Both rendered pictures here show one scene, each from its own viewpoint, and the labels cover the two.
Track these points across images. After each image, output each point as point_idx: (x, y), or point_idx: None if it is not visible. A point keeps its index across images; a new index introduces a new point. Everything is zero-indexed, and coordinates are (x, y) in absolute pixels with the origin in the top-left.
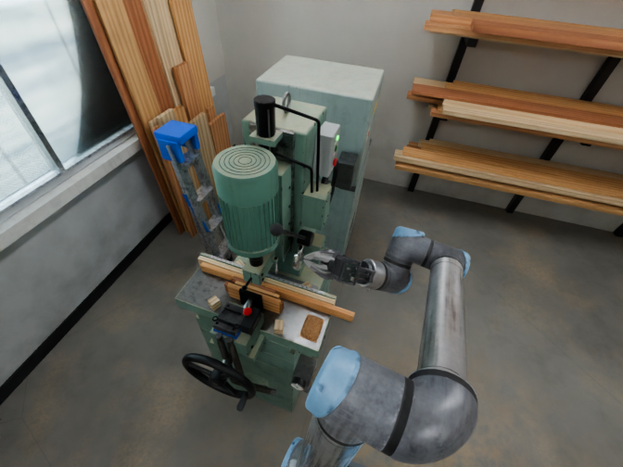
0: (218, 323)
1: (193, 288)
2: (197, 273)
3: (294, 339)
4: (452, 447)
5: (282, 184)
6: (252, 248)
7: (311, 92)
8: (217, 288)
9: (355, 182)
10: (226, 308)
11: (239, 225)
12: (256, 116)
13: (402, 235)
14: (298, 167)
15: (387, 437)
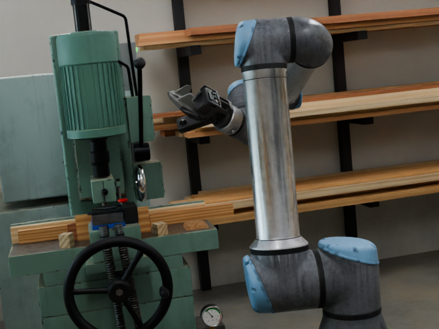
0: (97, 214)
1: (24, 249)
2: (16, 246)
3: (184, 232)
4: (321, 27)
5: None
6: (110, 120)
7: None
8: (55, 243)
9: None
10: (96, 208)
11: (95, 89)
12: (76, 12)
13: (236, 85)
14: None
15: (287, 25)
